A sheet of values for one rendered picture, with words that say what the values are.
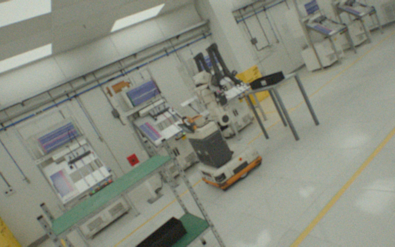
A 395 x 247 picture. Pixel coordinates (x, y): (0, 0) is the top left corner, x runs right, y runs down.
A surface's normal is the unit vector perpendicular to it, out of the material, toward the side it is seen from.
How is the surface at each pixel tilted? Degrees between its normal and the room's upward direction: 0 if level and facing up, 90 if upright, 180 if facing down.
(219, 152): 90
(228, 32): 90
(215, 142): 90
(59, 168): 47
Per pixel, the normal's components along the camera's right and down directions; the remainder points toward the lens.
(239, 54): 0.48, -0.07
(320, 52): -0.75, 0.48
